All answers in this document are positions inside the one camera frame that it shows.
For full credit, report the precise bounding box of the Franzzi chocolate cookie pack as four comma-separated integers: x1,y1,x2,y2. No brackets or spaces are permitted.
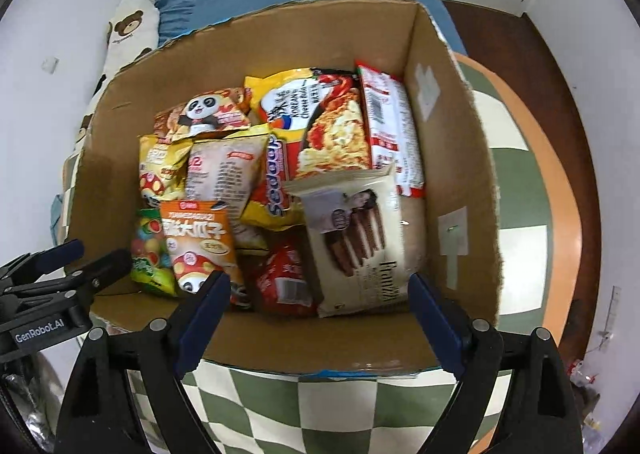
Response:
284,163,425,318

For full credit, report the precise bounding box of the red white long snack pack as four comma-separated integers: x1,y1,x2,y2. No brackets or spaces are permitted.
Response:
356,61,425,199

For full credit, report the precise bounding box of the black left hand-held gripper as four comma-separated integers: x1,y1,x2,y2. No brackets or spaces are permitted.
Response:
1,240,132,453

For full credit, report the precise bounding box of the green white checkered mat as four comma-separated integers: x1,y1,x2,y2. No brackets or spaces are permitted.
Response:
60,52,584,454

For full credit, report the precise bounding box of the colourful candy bag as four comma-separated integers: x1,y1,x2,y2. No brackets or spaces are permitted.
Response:
130,208,178,298

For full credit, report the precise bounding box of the orange panda sunflower seed bag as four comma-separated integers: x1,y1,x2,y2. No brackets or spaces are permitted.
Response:
160,200,250,309

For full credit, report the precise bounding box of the red triangular snack packet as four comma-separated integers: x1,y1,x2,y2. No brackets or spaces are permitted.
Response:
255,230,316,318

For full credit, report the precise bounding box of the yellow mushroom chip bag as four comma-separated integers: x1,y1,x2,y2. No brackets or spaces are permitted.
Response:
139,135,193,208

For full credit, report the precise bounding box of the pale pink snack bag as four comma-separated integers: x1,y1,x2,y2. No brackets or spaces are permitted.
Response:
186,133,268,255

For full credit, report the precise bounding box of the panda snack bag in box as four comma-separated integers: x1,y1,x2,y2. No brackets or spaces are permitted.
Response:
154,87,250,141

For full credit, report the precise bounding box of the blue milk cardboard box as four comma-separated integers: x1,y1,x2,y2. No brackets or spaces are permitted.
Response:
70,0,501,375

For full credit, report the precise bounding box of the yellow Korean noodle bag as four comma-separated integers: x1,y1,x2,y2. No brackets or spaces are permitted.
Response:
241,68,371,231

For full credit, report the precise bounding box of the bear print pillow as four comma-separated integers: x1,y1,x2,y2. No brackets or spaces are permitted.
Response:
74,0,160,152

